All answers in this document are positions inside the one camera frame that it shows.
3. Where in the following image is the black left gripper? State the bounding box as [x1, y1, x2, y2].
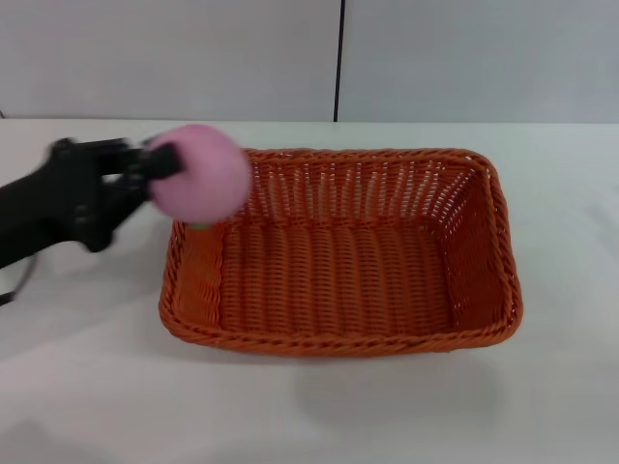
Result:
[0, 136, 188, 270]

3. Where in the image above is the pink toy peach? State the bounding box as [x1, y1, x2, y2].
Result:
[146, 123, 253, 231]

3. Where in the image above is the orange woven plastic basket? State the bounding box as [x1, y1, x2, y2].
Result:
[158, 147, 525, 359]

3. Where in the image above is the dark left arm cable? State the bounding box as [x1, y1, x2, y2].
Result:
[0, 253, 41, 306]

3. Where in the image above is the black vertical wall strip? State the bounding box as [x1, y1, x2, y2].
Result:
[332, 0, 347, 123]

